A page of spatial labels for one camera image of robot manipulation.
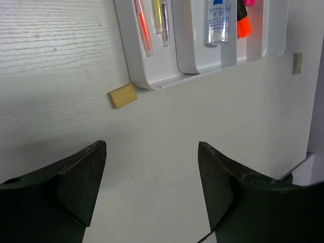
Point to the orange pen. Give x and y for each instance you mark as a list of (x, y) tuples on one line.
[(141, 18)]

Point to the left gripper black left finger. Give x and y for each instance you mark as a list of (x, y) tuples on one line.
[(55, 203)]

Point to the white compartment tray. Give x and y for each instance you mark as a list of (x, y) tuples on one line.
[(188, 56)]

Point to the beige eraser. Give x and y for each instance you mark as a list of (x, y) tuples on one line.
[(122, 96)]

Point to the small blue-capped bottle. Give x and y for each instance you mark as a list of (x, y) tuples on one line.
[(218, 22)]

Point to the white eraser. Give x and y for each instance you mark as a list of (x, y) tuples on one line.
[(297, 63)]

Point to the pink highlighter black cap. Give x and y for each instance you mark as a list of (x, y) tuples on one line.
[(249, 2)]

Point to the yellow pen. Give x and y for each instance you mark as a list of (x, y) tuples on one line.
[(157, 14)]

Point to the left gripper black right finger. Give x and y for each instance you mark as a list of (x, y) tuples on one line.
[(244, 205)]

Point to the grey pen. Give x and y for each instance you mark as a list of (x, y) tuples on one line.
[(165, 23)]

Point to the orange highlighter black cap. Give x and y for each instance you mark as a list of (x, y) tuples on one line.
[(243, 22)]

